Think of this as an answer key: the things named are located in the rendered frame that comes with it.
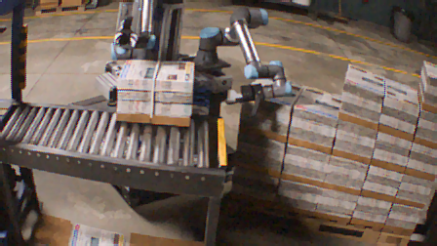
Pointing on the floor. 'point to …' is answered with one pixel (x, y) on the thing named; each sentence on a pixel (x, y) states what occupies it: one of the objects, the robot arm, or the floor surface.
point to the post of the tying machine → (17, 59)
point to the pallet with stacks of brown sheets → (60, 6)
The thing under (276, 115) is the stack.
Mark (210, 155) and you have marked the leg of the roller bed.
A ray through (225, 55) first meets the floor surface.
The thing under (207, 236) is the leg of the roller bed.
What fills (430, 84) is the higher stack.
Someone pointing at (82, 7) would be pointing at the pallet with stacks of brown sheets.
